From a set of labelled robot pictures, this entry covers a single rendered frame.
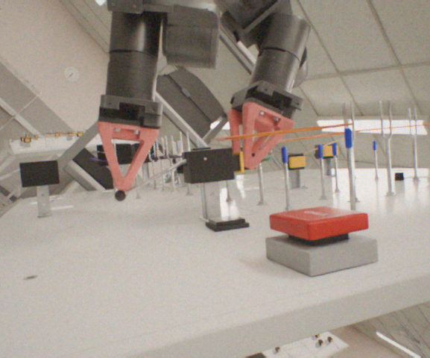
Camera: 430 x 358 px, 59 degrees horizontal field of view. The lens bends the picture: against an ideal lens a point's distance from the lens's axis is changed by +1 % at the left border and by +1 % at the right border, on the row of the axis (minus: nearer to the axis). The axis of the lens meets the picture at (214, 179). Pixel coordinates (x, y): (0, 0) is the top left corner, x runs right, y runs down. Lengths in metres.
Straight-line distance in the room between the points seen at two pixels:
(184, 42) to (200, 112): 1.15
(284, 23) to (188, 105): 1.08
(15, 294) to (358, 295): 0.22
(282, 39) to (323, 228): 0.32
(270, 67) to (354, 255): 0.30
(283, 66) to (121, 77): 0.20
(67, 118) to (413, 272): 7.88
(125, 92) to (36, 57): 7.63
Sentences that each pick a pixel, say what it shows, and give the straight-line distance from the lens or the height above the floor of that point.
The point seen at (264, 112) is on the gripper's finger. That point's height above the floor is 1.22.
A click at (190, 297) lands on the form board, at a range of 0.23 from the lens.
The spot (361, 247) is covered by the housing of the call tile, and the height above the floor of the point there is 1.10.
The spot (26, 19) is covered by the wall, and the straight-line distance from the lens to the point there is 8.17.
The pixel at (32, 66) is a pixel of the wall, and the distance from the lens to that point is 8.04.
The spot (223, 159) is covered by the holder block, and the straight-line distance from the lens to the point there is 0.46.
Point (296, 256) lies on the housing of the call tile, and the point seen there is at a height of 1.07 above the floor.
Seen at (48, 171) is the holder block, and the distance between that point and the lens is 0.74.
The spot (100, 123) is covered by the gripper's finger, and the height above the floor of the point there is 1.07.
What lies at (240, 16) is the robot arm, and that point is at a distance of 0.55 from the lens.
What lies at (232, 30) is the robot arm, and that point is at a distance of 0.55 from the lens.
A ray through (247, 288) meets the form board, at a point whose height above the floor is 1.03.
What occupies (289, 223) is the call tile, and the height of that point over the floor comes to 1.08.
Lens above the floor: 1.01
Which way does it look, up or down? 14 degrees up
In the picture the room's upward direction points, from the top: 41 degrees clockwise
